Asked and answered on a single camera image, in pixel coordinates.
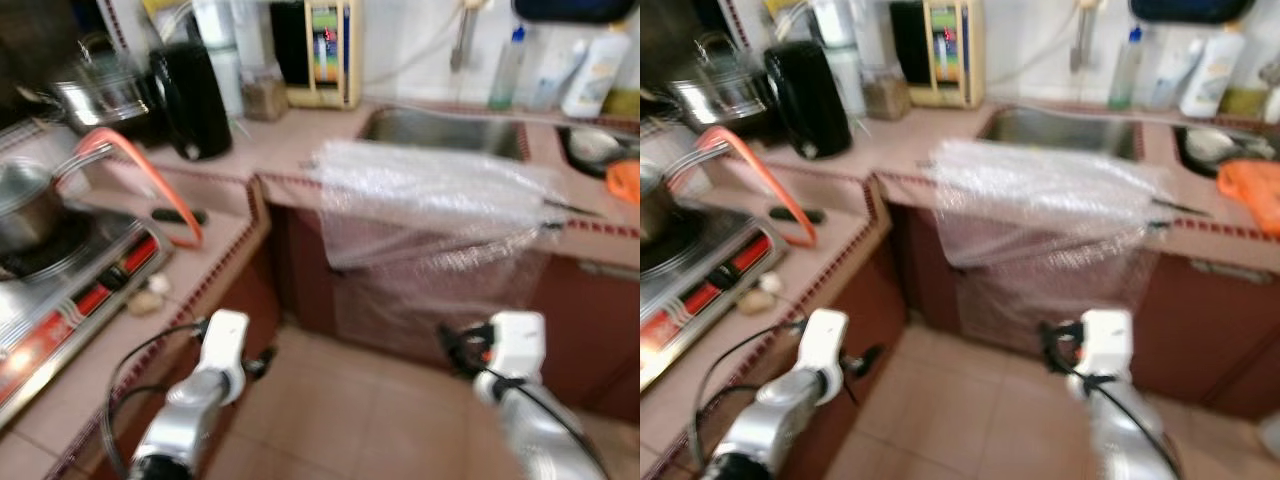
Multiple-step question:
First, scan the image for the white ceramic bowl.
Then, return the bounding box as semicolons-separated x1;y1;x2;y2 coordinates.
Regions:
1184;127;1243;167
566;129;623;167

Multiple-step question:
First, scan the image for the clear bubble wrap sheet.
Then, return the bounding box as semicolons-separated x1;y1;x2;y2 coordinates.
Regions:
311;138;568;349
929;137;1178;349

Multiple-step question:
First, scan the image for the brown powder food container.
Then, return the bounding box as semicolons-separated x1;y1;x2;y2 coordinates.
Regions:
861;66;912;123
243;66;290;123

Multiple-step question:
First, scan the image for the cream water ionizer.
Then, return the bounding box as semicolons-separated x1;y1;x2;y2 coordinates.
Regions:
269;0;364;110
889;0;987;110

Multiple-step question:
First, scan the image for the steel lidded stockpot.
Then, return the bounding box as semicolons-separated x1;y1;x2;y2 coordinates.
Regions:
666;33;773;138
42;33;153;138

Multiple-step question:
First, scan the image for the wide maroon cabinet door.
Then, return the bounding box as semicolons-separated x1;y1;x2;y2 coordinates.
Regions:
1130;250;1280;421
530;255;641;421

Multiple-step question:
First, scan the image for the steel gas stove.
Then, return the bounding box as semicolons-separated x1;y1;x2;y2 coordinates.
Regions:
640;205;788;393
0;205;173;429

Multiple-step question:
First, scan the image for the black frying pan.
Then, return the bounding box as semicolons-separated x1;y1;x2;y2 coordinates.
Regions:
512;0;637;26
1130;0;1253;26

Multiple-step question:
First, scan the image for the clear bottle blue cap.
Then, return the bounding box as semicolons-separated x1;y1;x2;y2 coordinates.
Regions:
487;24;529;111
1107;24;1147;111

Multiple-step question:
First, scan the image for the steel long handle saucepan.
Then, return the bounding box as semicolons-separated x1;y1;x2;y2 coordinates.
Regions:
0;143;117;257
640;140;731;248

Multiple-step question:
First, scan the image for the stainless steel sink basin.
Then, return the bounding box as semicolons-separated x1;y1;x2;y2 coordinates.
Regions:
553;124;641;183
356;104;533;164
1173;124;1280;183
976;104;1145;163

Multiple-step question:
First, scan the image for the orange gas hose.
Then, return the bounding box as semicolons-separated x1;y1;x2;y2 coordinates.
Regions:
694;126;821;250
74;126;207;250

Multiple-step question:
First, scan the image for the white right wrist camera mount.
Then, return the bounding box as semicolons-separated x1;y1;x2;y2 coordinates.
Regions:
1077;309;1135;387
486;311;547;387

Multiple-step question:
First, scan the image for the black electric kettle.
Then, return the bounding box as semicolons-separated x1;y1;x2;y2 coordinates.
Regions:
762;40;855;162
149;41;235;162

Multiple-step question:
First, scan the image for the long black knife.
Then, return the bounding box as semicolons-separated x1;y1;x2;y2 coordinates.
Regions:
540;197;603;218
1150;197;1213;218

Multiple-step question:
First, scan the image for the black oblong tool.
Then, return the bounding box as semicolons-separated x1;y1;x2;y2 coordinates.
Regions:
150;206;209;227
767;206;827;227

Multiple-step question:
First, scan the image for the metal faucet pipe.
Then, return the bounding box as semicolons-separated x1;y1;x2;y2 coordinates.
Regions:
1069;0;1107;73
449;0;491;73

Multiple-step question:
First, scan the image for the white detergent bottle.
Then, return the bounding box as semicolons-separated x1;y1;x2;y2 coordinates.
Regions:
1177;26;1247;119
560;28;632;119

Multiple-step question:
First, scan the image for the translucent white bottle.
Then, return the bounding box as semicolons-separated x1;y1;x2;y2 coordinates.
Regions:
1146;38;1206;111
528;38;591;111

